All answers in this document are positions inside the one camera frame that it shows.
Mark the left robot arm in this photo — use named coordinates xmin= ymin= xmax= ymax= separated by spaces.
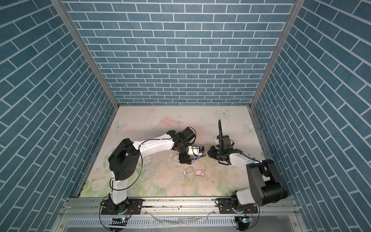
xmin=108 ymin=127 xmax=197 ymax=206

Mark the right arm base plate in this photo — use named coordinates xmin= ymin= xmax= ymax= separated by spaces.
xmin=214 ymin=197 xmax=258 ymax=214

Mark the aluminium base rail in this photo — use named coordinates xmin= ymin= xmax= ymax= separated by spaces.
xmin=56 ymin=197 xmax=303 ymax=231

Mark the red staple box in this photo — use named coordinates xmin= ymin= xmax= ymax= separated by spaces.
xmin=195 ymin=170 xmax=205 ymax=177

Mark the blue mini stapler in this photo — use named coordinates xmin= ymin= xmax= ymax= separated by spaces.
xmin=191 ymin=154 xmax=206 ymax=161

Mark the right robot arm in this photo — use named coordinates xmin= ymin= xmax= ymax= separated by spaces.
xmin=207 ymin=135 xmax=288 ymax=211

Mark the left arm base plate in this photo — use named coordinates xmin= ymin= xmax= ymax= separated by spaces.
xmin=100 ymin=198 xmax=143 ymax=215

